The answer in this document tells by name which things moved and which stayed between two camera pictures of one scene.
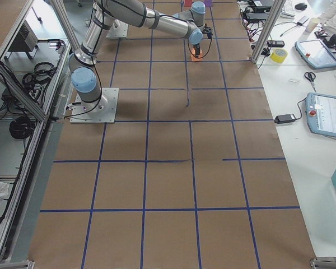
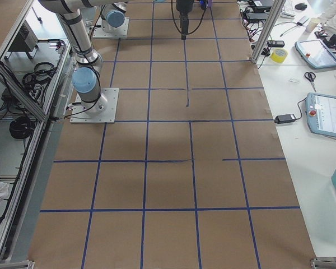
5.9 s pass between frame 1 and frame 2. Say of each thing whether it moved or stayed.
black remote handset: stayed
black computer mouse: stayed
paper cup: stayed
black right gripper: moved
